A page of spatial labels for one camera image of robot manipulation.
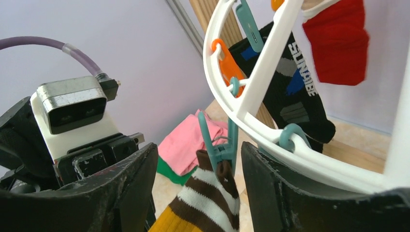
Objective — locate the mustard yellow sock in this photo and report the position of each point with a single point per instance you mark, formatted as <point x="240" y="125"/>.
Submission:
<point x="208" y="202"/>

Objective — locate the white round clip hanger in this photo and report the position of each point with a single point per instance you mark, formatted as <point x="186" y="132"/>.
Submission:
<point x="242" y="101"/>

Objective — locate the pink folded towel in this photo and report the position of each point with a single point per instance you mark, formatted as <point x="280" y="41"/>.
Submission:
<point x="178" y="149"/>

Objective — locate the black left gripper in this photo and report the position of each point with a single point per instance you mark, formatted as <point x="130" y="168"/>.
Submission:
<point x="31" y="168"/>

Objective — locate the green folded towel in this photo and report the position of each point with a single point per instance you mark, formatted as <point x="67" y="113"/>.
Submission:
<point x="164" y="169"/>

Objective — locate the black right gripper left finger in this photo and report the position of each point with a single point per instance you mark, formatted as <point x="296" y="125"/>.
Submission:
<point x="116" y="199"/>

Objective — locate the orange plastic clothes clip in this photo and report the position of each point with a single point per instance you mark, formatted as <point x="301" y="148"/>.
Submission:
<point x="225" y="64"/>

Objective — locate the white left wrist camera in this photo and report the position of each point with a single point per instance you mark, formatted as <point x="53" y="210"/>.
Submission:
<point x="71" y="113"/>

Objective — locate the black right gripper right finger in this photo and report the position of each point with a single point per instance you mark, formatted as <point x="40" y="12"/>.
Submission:
<point x="282" y="200"/>

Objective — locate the black sock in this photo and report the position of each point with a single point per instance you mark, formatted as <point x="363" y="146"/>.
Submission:
<point x="292" y="98"/>

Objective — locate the teal plastic clothes clip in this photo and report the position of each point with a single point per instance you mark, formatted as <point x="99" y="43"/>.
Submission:
<point x="221" y="148"/>

